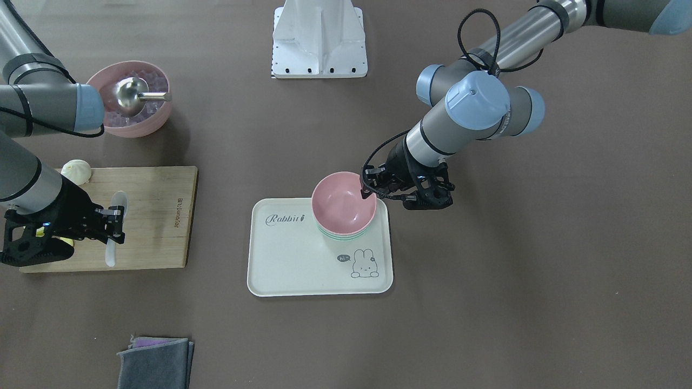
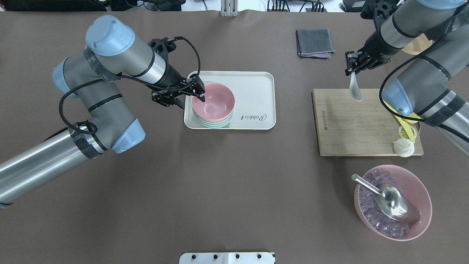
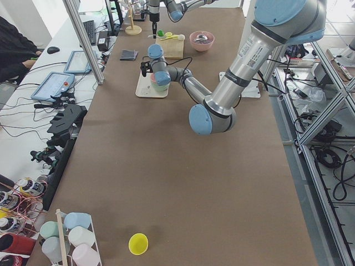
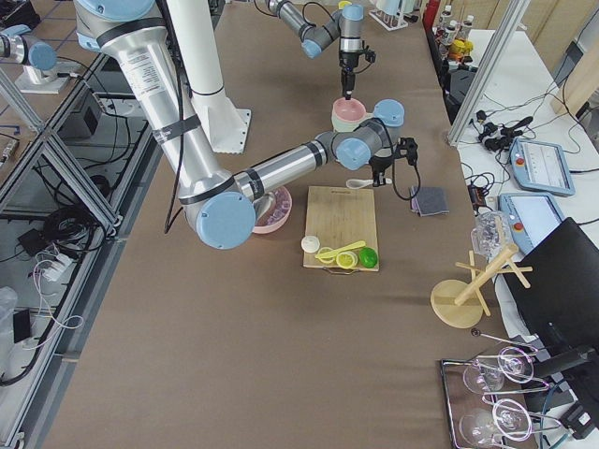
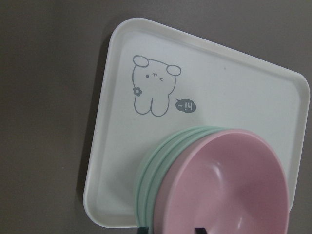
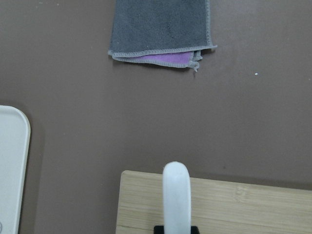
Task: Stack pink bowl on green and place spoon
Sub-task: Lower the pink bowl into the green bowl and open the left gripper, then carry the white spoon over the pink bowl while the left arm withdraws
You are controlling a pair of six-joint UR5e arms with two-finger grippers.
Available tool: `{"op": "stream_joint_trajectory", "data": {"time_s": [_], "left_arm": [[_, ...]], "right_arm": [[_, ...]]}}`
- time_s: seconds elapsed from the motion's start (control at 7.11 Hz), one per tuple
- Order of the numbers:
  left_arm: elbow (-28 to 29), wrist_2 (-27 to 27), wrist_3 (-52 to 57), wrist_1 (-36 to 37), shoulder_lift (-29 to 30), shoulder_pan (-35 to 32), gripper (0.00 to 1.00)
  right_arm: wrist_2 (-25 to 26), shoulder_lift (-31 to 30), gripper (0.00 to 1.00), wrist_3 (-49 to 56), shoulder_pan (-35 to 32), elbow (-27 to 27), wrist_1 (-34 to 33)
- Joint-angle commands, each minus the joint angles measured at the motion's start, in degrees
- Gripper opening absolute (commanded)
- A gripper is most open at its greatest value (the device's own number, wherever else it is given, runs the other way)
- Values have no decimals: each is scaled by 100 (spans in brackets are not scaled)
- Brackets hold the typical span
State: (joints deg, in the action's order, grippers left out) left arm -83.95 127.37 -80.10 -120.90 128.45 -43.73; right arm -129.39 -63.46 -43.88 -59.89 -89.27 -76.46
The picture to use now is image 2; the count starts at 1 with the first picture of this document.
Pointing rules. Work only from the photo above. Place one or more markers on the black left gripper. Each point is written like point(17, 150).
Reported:
point(171, 77)

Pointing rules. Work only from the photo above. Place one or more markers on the large pink bowl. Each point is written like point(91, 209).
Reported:
point(410, 186)

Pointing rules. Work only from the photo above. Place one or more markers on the small pink bowl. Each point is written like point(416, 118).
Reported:
point(219, 104)

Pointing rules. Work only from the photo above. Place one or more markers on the grey folded cloth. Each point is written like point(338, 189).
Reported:
point(314, 43)

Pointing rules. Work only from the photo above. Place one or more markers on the bamboo cutting board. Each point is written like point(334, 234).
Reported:
point(348, 128)

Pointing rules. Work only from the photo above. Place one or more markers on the white rabbit tray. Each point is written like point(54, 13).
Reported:
point(255, 98)

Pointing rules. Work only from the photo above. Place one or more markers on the white ceramic spoon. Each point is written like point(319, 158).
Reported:
point(355, 91)

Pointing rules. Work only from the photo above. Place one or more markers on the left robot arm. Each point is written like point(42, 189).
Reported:
point(95, 113)

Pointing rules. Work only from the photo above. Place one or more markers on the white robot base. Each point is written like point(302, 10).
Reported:
point(228, 258)

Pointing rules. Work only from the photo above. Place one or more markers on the top green bowl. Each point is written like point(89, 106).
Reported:
point(214, 125)

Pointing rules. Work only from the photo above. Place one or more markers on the metal scoop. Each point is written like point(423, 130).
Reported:
point(390, 201)

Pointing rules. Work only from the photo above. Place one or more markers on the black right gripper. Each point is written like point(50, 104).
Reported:
point(373, 44)

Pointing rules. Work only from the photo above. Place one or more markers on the wooden cup stand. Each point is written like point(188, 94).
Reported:
point(418, 45)

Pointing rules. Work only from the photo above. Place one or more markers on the yellow plastic knife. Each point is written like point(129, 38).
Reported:
point(403, 123)

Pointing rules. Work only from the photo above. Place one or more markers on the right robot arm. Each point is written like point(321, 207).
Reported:
point(421, 87)

